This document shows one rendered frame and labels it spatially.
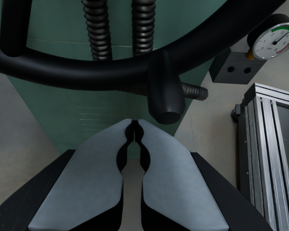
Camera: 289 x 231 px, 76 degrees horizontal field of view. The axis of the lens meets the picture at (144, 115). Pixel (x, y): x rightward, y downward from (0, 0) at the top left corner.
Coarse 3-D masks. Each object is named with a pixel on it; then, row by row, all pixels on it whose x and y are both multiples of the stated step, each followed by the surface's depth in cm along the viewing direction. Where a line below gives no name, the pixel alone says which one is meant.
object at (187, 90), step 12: (84, 0) 17; (96, 0) 17; (132, 0) 17; (144, 0) 17; (96, 12) 17; (132, 12) 18; (144, 12) 18; (96, 24) 18; (108, 24) 19; (132, 24) 20; (144, 24) 18; (96, 36) 19; (108, 36) 20; (132, 36) 21; (144, 36) 20; (96, 48) 20; (108, 48) 21; (144, 48) 21; (96, 60) 22; (192, 96) 32; (204, 96) 33
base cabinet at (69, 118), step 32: (0, 0) 28; (64, 0) 28; (128, 0) 28; (160, 0) 29; (192, 0) 29; (224, 0) 29; (32, 32) 32; (64, 32) 32; (128, 32) 33; (160, 32) 33; (32, 96) 46; (64, 96) 46; (96, 96) 46; (128, 96) 47; (64, 128) 59; (96, 128) 59; (160, 128) 61
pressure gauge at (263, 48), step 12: (264, 24) 27; (276, 24) 26; (288, 24) 26; (252, 36) 29; (264, 36) 27; (276, 36) 27; (288, 36) 28; (252, 48) 29; (264, 48) 29; (276, 48) 29; (288, 48) 29
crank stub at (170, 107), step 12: (156, 60) 13; (168, 60) 13; (156, 72) 12; (168, 72) 12; (156, 84) 12; (168, 84) 11; (180, 84) 12; (156, 96) 11; (168, 96) 11; (180, 96) 11; (156, 108) 11; (168, 108) 11; (180, 108) 11; (156, 120) 12; (168, 120) 11
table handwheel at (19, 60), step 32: (32, 0) 12; (256, 0) 11; (0, 32) 13; (192, 32) 14; (224, 32) 13; (0, 64) 14; (32, 64) 15; (64, 64) 16; (96, 64) 16; (128, 64) 16; (192, 64) 15
